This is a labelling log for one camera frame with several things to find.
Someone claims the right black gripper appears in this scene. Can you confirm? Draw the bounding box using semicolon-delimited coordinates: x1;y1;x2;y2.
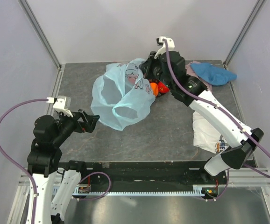
139;51;174;90

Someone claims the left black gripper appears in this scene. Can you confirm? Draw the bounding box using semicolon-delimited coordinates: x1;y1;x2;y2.
52;107;99;145

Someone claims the orange fruit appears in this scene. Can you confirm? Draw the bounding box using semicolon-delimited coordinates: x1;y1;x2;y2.
150;82;159;97

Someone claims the light blue plastic bag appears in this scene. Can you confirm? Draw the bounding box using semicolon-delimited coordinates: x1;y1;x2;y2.
91;58;156;131

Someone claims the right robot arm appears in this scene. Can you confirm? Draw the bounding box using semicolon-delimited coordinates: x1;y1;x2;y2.
139;51;264;184

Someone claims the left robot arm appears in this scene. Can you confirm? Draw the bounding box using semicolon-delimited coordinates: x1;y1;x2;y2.
26;110;100;224

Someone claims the red apple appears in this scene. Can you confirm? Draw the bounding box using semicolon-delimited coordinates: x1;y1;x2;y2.
157;82;170;95

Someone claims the mauve pink cloth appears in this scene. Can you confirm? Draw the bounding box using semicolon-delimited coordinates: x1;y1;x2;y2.
185;61;212;91

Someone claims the blue cloth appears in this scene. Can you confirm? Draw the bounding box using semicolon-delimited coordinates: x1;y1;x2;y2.
196;63;237;86

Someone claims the white printed t-shirt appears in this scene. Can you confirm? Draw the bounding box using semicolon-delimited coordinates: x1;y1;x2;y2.
192;112;229;154

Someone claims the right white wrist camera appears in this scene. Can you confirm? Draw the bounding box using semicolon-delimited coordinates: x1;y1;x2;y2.
154;36;175;59

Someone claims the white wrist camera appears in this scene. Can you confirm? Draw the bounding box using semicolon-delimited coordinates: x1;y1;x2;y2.
154;36;175;59
46;96;73;117

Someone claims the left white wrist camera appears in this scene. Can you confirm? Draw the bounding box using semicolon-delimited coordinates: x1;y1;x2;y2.
46;96;73;117

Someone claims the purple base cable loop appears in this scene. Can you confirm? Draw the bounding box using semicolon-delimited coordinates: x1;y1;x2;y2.
71;171;112;201

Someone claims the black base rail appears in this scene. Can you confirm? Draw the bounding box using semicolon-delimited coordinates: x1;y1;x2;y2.
55;160;222;187

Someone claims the right aluminium frame post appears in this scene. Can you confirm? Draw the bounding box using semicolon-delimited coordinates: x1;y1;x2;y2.
223;0;266;67

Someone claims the aluminium frame post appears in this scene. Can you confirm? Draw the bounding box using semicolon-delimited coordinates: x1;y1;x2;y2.
18;0;62;70
223;0;266;67

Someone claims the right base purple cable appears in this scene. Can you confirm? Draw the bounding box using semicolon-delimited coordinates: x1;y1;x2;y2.
195;170;230;203

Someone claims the white slotted cable duct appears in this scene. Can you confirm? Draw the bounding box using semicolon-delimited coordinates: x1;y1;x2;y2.
72;187;217;197

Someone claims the left aluminium frame post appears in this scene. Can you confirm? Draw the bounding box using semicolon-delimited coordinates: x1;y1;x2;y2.
18;0;62;70

